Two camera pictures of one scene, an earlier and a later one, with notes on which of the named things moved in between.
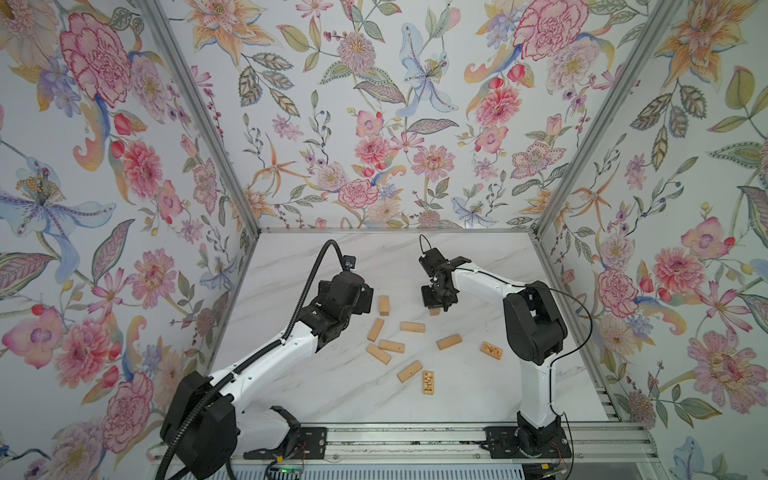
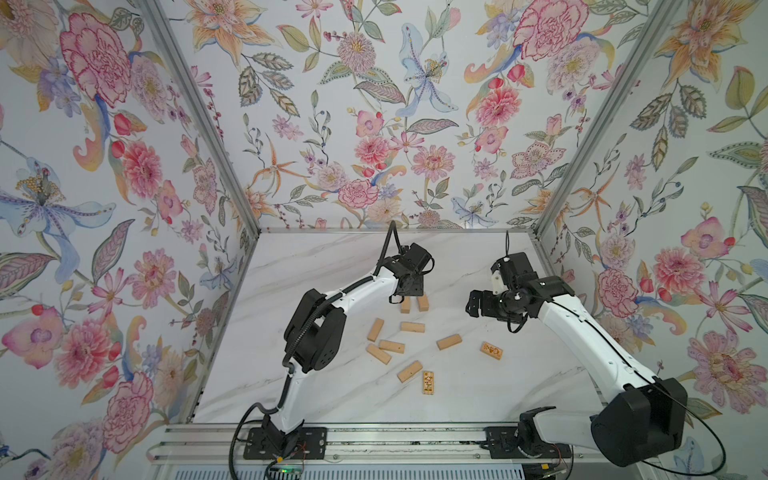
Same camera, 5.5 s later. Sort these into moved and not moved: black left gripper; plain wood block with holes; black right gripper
Moved: black left gripper; black right gripper
Not moved: plain wood block with holes
